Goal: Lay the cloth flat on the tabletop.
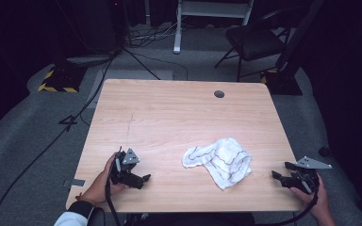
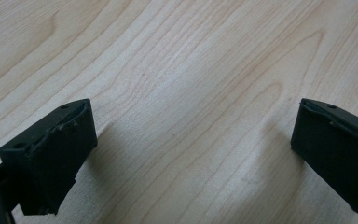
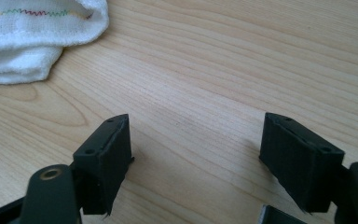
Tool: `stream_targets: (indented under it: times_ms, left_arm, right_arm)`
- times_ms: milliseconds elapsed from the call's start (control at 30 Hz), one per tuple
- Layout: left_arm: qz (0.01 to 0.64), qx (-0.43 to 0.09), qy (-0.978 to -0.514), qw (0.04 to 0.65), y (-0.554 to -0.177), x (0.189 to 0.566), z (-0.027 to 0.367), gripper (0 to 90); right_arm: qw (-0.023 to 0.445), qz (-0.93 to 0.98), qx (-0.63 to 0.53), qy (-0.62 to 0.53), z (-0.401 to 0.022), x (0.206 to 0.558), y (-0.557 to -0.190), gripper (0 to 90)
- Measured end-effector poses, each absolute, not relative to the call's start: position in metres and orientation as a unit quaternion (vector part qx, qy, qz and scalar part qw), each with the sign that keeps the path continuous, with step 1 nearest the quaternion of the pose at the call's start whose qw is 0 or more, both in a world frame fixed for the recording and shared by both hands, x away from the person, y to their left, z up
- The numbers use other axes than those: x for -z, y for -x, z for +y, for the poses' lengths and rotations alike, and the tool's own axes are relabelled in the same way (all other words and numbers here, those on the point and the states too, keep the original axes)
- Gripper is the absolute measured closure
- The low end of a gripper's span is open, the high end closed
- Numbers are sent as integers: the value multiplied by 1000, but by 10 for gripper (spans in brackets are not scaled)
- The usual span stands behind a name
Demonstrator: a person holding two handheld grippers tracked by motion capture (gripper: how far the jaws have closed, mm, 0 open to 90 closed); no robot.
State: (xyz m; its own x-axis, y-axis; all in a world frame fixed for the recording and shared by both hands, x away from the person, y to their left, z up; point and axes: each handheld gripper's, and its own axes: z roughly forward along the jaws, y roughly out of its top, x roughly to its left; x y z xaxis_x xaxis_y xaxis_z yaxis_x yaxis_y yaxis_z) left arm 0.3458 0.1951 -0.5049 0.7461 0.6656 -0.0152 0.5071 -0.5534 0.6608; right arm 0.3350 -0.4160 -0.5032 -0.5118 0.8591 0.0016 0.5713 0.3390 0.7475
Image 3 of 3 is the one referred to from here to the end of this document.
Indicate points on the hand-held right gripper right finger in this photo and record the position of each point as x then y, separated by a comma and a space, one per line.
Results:
295, 158

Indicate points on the white gauze cloth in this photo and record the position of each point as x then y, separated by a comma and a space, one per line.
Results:
28, 34

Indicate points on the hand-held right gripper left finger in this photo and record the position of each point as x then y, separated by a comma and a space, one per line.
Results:
105, 161

